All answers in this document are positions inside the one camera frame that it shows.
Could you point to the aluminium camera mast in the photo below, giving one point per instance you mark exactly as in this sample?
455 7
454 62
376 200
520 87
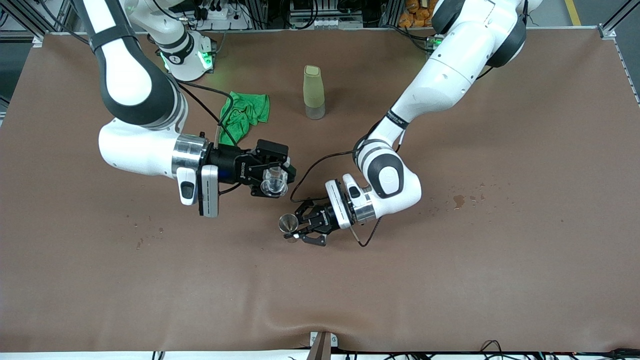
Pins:
321 347

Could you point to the green microfiber cloth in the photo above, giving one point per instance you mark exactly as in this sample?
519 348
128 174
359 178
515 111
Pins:
250 107

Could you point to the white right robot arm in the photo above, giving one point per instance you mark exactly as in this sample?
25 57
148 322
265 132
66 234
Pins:
125 80

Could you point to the white power strip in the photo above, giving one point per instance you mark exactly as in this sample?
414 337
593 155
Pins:
225 21

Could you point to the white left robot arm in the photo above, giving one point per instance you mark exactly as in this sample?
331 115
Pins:
450 75

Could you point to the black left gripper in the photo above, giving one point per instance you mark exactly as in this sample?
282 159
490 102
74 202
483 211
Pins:
320 217

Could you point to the frosted yellow-green bottle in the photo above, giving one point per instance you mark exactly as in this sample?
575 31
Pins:
314 90

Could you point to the orange objects heap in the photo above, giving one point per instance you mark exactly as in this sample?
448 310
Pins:
417 15

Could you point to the clear glass measuring cup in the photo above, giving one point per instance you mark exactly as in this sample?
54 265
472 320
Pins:
274 186

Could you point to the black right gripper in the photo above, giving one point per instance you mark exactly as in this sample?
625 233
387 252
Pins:
233 167

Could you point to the grey electronics box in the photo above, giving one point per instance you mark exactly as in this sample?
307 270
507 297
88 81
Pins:
325 22

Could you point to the steel double jigger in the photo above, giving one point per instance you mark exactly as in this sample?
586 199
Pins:
288 222

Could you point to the brown table mat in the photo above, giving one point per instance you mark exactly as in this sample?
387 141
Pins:
320 290

